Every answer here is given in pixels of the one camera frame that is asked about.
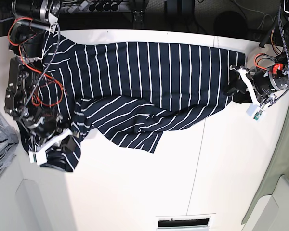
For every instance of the white power strip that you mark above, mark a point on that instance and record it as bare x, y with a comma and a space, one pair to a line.
74, 6

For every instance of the green-grey side panel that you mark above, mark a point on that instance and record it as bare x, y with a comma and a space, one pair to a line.
278, 166

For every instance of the white slotted vent tray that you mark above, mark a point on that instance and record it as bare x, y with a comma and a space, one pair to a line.
185, 223

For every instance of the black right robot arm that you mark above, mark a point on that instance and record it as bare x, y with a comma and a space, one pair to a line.
33, 96

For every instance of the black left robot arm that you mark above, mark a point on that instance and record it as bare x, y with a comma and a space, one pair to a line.
278, 36

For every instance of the white left side panel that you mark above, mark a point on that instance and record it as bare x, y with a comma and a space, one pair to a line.
21, 205

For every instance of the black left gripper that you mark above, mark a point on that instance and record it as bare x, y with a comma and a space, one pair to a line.
265, 83

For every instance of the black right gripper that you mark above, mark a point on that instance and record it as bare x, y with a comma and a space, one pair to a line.
45, 125

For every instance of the black round stool base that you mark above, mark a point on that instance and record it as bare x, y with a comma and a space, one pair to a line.
230, 24

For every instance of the grey cloth pile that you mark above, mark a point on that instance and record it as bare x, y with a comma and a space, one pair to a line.
8, 143

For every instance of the navy white-striped t-shirt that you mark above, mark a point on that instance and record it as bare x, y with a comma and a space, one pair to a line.
132, 92

